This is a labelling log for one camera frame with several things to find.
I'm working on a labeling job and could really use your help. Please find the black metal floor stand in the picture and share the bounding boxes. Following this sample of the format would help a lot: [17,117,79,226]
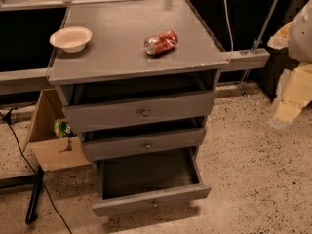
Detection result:
[0,166,44,225]

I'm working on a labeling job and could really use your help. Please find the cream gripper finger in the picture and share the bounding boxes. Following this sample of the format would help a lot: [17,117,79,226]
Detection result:
[267,22,293,50]
[268,63,312,129]

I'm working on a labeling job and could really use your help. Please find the grey drawer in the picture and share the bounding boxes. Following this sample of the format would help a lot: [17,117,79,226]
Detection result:
[92,148,211,216]
[63,91,216,133]
[82,127,206,161]

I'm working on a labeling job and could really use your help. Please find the white bowl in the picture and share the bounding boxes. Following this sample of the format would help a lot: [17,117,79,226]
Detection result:
[50,26,92,53]

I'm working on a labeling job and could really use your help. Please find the grey bottom drawer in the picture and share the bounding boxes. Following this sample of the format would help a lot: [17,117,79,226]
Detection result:
[92,148,211,216]

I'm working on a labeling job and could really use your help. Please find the diagonal metal rod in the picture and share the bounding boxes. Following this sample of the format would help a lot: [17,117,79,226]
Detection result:
[238,0,278,96]

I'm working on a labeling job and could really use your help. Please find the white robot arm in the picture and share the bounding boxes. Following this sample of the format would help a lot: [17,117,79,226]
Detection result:
[267,0,312,129]

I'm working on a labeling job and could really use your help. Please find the black floor cable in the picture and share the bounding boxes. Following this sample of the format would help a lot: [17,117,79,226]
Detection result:
[0,109,73,234]

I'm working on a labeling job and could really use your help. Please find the grey drawer cabinet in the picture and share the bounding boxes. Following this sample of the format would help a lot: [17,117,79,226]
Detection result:
[48,0,228,218]

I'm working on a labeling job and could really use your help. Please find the grey middle drawer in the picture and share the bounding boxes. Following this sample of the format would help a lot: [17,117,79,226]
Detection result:
[82,127,206,161]

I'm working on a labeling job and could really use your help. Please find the white hanging cable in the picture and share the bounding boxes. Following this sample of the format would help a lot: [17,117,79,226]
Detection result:
[210,0,235,64]

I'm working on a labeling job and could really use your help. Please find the green chip bag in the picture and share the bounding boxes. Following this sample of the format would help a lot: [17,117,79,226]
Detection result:
[54,119,73,138]

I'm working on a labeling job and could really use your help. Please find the grey top drawer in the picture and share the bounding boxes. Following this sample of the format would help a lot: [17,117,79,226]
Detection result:
[63,91,216,133]

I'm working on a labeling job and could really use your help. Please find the grey metal rail frame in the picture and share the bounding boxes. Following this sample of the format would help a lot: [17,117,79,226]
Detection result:
[0,0,278,96]

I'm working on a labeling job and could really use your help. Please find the cardboard box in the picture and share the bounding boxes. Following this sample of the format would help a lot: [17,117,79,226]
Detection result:
[27,89,89,171]

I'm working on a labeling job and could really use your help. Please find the red coke can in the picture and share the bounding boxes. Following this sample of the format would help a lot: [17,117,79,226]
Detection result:
[144,30,178,56]

